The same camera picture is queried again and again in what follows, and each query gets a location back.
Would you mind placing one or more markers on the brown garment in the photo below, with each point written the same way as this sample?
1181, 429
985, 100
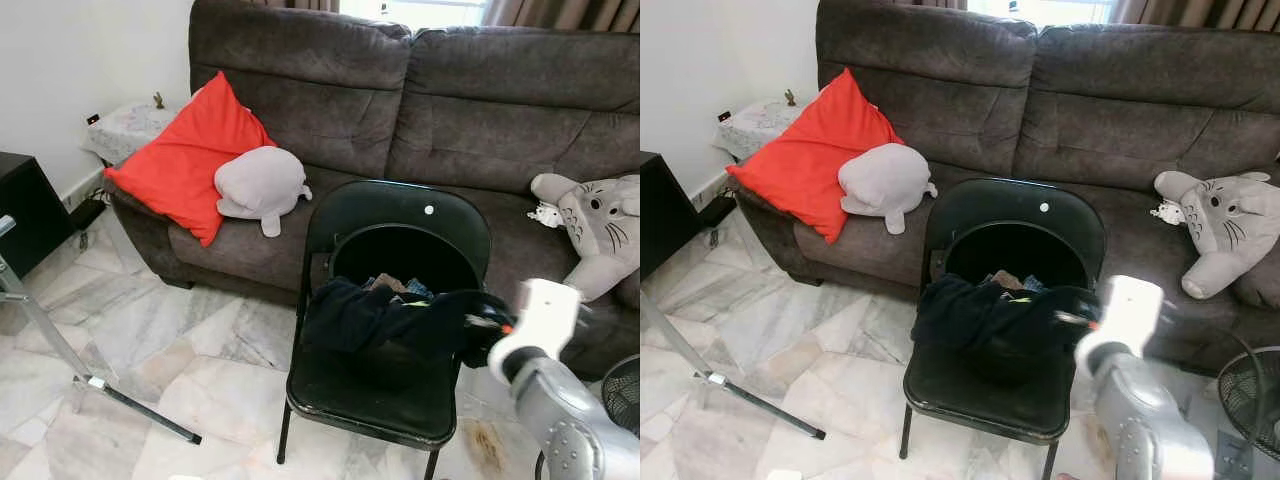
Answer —
1008, 280
395, 283

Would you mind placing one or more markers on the black laundry basket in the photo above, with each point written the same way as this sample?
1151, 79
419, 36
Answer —
400, 250
1015, 250

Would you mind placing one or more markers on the black folding chair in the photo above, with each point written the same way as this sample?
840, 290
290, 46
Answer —
980, 395
360, 395

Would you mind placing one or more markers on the small white plush toy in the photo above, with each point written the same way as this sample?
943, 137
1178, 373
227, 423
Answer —
545, 214
1166, 211

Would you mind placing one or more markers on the black floor fan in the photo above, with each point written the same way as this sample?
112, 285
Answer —
1255, 400
625, 395

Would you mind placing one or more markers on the grey Totoro plush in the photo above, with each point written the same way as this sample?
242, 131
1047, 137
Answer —
600, 230
1230, 225

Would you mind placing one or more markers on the dark brown fabric sofa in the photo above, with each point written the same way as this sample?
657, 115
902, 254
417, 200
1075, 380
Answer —
450, 110
1100, 110

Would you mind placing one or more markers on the grey seal plush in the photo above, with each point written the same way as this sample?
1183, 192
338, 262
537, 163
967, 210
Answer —
260, 180
885, 180

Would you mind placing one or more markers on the black power strip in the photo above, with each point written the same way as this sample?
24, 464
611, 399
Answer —
90, 213
718, 210

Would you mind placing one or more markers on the silver clothes drying rack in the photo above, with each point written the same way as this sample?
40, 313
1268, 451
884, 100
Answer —
770, 407
150, 412

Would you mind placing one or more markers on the brown curtain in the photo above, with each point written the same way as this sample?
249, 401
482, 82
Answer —
560, 12
1200, 10

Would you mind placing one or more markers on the side table white patterned cloth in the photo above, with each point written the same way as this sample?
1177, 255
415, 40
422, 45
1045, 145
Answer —
130, 130
760, 125

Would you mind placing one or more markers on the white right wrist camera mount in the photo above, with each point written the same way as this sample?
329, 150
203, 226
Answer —
545, 315
1130, 310

